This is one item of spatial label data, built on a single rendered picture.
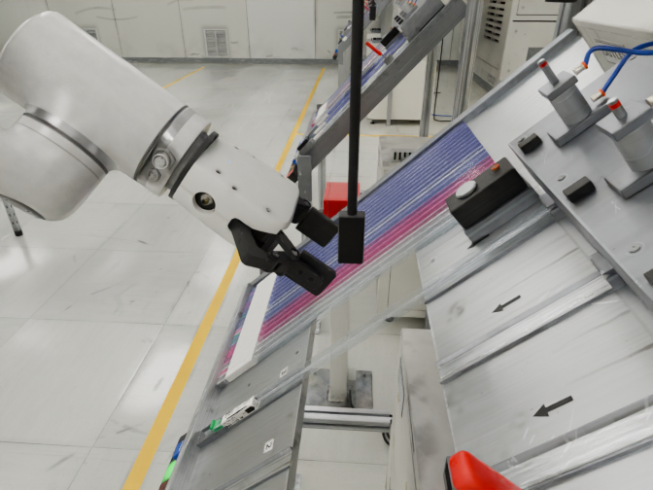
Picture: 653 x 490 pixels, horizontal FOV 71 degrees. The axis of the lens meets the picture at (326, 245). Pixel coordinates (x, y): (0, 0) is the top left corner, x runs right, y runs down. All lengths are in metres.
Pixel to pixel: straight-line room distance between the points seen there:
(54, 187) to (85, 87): 0.08
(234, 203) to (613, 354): 0.30
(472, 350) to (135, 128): 0.33
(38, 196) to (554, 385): 0.40
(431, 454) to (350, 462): 0.76
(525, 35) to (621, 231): 1.32
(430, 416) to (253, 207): 0.56
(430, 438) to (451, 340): 0.41
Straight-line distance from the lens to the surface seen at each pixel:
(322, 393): 1.70
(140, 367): 1.93
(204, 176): 0.41
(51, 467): 1.74
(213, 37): 9.30
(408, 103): 4.92
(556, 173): 0.41
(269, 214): 0.40
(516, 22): 1.60
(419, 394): 0.88
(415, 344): 0.98
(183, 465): 0.67
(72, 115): 0.43
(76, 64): 0.44
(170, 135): 0.42
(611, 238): 0.33
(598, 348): 0.36
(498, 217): 0.51
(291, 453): 0.51
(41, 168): 0.42
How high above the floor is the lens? 1.26
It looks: 29 degrees down
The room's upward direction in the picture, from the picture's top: straight up
